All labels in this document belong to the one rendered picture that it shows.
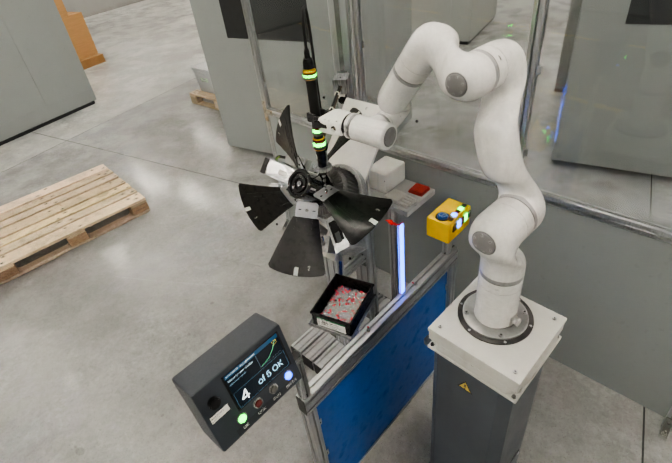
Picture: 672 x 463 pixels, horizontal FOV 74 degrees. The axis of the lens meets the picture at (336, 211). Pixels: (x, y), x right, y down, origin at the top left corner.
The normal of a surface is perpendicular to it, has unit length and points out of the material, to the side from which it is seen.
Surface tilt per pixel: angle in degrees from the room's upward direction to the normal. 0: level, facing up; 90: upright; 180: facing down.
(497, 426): 90
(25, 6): 90
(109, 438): 0
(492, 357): 0
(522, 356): 0
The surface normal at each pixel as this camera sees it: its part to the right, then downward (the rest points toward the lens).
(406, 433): -0.11, -0.81
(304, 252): 0.06, -0.11
